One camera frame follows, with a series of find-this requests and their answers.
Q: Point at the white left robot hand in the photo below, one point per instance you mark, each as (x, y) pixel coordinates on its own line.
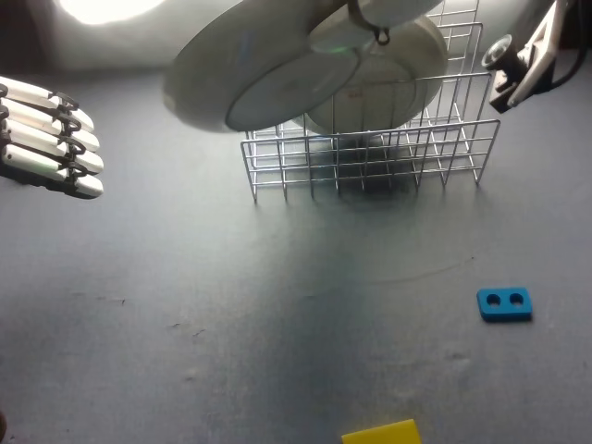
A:
(32, 139)

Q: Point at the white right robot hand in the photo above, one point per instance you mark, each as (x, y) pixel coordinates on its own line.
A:
(398, 9)

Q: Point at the white plate with dark rim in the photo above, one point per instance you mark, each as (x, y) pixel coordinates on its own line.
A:
(231, 60)
(407, 69)

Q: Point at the blue block with two holes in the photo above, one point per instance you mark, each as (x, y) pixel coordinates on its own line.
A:
(503, 313)

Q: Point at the yellow flat block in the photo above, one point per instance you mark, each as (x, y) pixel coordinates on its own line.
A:
(381, 435)

